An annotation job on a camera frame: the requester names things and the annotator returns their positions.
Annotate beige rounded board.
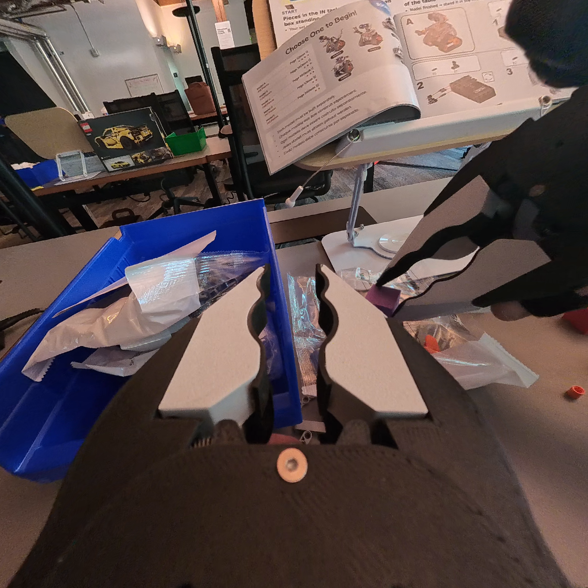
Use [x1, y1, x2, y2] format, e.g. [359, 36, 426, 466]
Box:
[5, 107, 95, 159]

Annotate blue plastic bin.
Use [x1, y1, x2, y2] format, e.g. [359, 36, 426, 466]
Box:
[0, 198, 304, 483]

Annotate silver duct pipes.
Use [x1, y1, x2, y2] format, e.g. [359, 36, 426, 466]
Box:
[0, 18, 88, 113]

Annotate white book stand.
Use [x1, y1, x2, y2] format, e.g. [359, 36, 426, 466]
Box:
[285, 94, 554, 278]

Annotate clear bag of grey parts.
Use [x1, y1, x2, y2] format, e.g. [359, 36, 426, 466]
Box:
[124, 250, 269, 331]

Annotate white instruction booklet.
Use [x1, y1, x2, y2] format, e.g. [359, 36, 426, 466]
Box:
[242, 0, 575, 176]

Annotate small blue bin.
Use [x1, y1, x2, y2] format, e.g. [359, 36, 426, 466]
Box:
[14, 158, 60, 189]

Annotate clear bag of blue parts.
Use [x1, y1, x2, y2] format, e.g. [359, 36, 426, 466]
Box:
[22, 294, 203, 383]

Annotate purple foam cube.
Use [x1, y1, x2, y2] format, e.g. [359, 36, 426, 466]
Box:
[367, 285, 401, 319]

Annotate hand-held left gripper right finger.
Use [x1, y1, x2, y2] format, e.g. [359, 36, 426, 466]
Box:
[315, 263, 429, 444]

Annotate person's right hand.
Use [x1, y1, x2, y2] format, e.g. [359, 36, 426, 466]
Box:
[491, 301, 534, 322]

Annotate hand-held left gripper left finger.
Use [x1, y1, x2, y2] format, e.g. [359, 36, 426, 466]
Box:
[157, 264, 275, 444]

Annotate black cable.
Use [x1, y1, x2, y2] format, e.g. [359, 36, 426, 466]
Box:
[0, 307, 45, 351]

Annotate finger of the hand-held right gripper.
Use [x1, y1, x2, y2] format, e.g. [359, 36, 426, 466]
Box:
[393, 238, 559, 323]
[377, 176, 503, 288]

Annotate black floor pole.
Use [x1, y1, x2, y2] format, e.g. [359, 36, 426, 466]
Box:
[184, 0, 230, 134]

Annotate black yellow car box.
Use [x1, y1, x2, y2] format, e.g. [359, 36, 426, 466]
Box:
[80, 107, 174, 173]

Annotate green plastic bin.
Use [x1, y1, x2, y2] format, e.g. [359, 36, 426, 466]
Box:
[165, 126, 207, 156]

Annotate wooden background desk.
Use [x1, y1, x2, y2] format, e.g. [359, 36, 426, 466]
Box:
[14, 138, 232, 230]

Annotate white wall board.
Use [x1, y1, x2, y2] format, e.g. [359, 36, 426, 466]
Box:
[125, 73, 164, 97]

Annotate black office chair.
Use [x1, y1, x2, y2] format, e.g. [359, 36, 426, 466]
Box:
[211, 43, 331, 205]

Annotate clear printed plastic bag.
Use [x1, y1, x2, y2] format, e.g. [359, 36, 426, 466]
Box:
[287, 266, 539, 405]

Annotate clear acrylic stand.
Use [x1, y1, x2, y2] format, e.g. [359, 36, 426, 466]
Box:
[55, 149, 90, 181]

